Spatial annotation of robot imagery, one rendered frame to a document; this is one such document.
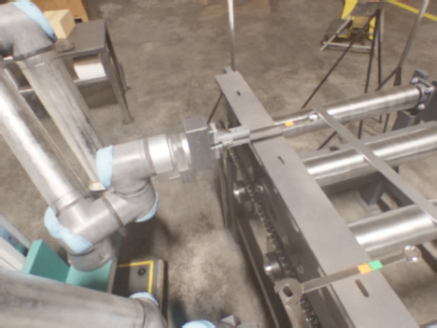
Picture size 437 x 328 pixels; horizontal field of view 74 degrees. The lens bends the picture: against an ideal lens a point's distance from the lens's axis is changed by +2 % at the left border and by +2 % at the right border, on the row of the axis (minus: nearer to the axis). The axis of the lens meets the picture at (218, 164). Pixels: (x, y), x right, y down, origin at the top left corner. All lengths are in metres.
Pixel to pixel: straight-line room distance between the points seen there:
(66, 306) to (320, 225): 0.48
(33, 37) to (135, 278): 1.09
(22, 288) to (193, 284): 1.36
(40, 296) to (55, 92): 0.61
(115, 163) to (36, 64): 0.43
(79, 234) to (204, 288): 1.19
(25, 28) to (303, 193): 0.82
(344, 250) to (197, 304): 1.29
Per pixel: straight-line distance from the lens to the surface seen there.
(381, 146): 1.23
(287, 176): 0.69
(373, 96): 1.51
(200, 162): 0.70
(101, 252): 1.23
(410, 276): 2.05
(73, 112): 1.01
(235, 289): 1.80
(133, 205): 0.74
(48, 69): 0.99
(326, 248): 0.60
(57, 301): 0.60
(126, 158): 0.65
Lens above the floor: 1.67
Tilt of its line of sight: 45 degrees down
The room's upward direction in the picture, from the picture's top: 6 degrees counter-clockwise
